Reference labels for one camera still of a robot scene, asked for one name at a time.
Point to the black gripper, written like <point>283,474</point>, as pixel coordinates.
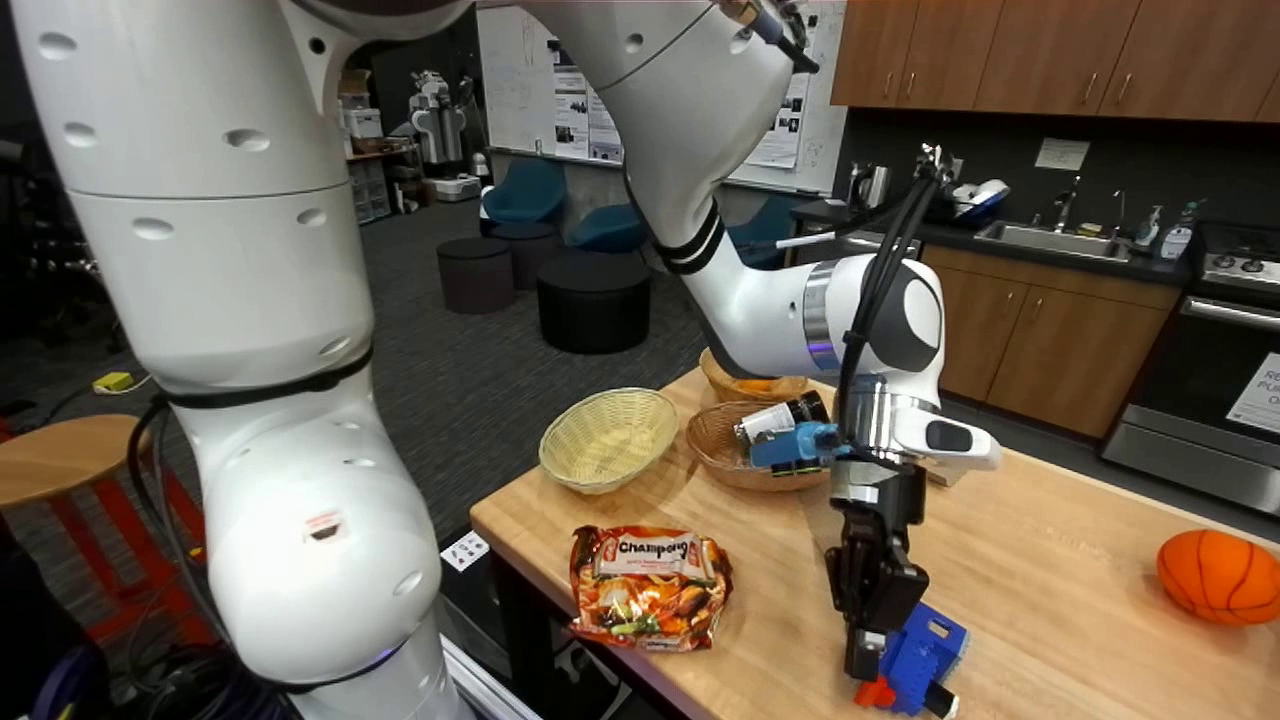
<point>872,572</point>

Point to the blue toy block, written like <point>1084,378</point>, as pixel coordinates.
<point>928,653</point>

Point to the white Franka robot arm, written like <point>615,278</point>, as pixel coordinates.
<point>240,335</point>

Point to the small tan wicker basket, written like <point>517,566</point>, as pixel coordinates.
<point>745,387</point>

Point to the pale yellow wicker basket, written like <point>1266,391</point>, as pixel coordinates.
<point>603,447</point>

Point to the orange toy basketball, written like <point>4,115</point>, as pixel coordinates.
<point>1223,583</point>

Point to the orange instant noodle packet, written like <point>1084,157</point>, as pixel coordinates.
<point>648,588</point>

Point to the wooden bowl with items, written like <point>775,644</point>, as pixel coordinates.
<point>720,462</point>

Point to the white and silver can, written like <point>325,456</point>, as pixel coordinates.
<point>765,421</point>

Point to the wooden lower cabinets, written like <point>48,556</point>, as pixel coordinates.
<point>1064,345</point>

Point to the wooden cabinets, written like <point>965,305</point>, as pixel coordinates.
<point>1064,54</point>
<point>1064,345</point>

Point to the stainless steel oven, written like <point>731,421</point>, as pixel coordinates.
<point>1202,400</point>

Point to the large black round ottoman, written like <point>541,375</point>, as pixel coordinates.
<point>594,305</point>

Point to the kitchen sink with faucet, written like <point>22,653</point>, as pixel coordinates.
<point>1062,237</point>

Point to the dark round ottoman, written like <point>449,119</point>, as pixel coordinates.
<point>477,275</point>
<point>530,240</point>

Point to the teal lounge chair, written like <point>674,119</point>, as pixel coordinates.
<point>520,192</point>

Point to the wooden upper cabinets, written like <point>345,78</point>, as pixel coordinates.
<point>1064,54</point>

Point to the whiteboard with papers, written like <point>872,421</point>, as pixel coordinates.
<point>565,93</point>

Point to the round wooden stool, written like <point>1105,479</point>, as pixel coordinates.
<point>55,462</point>

